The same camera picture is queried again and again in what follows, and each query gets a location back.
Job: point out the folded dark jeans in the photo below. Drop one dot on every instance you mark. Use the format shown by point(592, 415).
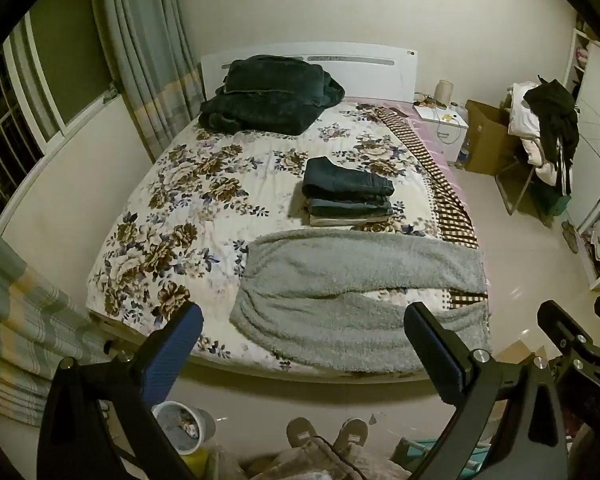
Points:
point(342, 180)

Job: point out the window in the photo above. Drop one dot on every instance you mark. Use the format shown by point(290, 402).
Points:
point(35, 105)

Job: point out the dark green blanket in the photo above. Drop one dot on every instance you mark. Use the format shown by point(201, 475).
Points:
point(270, 100)

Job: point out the white shelf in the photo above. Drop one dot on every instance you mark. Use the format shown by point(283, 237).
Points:
point(580, 60)

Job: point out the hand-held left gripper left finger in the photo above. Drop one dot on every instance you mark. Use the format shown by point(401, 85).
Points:
point(176, 347)

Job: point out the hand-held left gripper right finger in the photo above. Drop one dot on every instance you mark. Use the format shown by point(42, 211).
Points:
point(432, 350)

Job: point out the pile of white clothes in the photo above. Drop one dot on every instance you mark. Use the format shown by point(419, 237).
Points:
point(522, 115)

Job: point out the black garment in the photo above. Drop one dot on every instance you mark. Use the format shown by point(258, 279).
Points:
point(560, 115)

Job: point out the plastic water bottle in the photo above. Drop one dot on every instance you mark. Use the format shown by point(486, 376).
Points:
point(462, 156)

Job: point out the cardboard box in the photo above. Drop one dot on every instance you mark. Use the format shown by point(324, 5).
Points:
point(490, 140)

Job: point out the metal folding chair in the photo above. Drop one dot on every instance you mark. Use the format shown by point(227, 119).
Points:
point(517, 185)

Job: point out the folded beige pants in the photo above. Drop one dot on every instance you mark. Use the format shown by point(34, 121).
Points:
point(345, 220)

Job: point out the person's legs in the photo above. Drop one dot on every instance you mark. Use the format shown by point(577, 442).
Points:
point(305, 465)

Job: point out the grey trash bin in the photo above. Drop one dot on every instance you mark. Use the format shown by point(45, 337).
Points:
point(185, 425)

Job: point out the folded blue jeans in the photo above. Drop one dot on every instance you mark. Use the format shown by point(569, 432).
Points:
point(350, 207)

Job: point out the grey fleece pants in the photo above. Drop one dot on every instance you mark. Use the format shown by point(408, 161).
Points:
point(360, 265)

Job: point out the small white lamp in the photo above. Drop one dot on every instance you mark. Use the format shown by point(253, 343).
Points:
point(445, 92)

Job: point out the white nightstand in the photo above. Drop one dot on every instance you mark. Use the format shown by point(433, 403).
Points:
point(450, 132)

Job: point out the flat cardboard piece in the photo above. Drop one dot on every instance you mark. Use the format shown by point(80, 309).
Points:
point(517, 352)

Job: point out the grey striped curtain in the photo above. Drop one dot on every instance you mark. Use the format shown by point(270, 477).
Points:
point(145, 60)
point(25, 340)

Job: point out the white bed headboard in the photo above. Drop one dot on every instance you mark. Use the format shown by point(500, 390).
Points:
point(370, 75)

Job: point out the grey slipper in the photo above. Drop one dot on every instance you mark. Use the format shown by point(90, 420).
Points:
point(351, 435)
point(301, 432)

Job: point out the brown checkered sheet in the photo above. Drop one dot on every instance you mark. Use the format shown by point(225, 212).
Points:
point(450, 210)

